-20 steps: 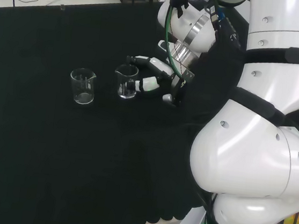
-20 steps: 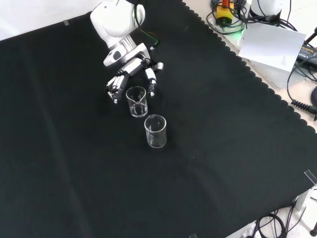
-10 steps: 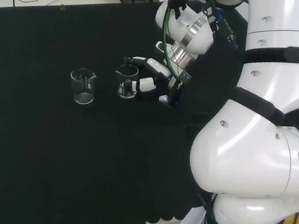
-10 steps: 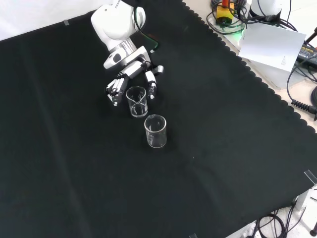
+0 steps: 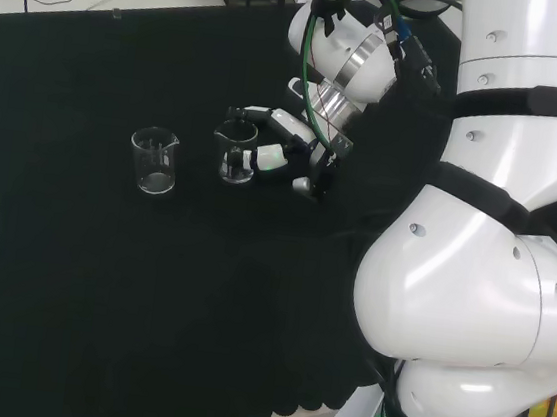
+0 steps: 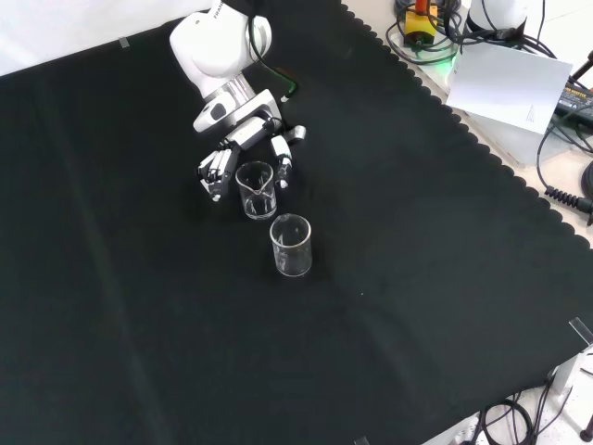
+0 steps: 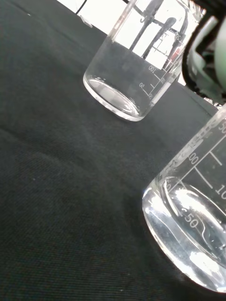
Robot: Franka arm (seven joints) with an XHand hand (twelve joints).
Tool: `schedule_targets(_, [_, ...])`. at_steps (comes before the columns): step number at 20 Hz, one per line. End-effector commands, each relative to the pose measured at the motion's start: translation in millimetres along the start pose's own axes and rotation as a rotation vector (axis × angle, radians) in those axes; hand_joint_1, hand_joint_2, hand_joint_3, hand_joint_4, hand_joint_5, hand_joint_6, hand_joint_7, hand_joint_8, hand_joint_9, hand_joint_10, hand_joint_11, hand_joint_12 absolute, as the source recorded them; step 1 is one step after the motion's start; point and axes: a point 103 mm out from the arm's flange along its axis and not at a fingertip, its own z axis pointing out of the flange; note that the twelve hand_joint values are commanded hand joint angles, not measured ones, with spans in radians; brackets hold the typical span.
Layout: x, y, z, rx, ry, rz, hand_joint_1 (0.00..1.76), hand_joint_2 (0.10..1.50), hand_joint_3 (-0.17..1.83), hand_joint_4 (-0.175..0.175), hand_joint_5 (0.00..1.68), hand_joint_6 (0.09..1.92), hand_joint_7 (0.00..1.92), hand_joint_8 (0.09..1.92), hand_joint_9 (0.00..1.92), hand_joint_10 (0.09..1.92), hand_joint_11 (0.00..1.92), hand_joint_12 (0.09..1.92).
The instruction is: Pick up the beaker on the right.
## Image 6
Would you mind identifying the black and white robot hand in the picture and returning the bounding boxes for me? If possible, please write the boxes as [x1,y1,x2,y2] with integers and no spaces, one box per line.
[196,116,308,204]

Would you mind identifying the clear glass beaker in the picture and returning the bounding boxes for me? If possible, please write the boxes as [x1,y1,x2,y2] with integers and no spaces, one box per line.
[234,160,278,221]
[269,213,312,278]

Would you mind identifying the black bench cloth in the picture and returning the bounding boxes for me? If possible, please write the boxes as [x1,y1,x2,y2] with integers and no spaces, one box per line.
[0,0,593,445]

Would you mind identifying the yellow stop button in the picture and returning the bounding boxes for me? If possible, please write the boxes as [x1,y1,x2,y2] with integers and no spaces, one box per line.
[403,0,439,48]

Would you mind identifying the grey metal box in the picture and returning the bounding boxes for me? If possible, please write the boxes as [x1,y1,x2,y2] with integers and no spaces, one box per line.
[456,107,558,169]

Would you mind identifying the black power adapter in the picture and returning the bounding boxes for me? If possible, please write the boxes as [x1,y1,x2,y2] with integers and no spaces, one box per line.
[554,84,593,124]

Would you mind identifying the black tripod leg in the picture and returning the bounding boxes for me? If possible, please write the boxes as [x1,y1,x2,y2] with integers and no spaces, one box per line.
[566,57,593,87]

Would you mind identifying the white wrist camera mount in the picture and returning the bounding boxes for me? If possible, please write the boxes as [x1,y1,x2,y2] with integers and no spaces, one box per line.
[192,89,283,135]

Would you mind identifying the black and green arm cable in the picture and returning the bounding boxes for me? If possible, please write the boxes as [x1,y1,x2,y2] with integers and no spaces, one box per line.
[244,0,300,104]

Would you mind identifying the black adapter cable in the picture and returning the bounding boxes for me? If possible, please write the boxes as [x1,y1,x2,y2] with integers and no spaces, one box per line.
[536,114,593,192]

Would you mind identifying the black looped cable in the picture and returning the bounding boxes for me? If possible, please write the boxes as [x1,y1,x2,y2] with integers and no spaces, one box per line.
[476,397,537,445]

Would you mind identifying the grey metal bracket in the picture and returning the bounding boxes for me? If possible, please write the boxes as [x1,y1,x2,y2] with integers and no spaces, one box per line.
[552,345,593,396]

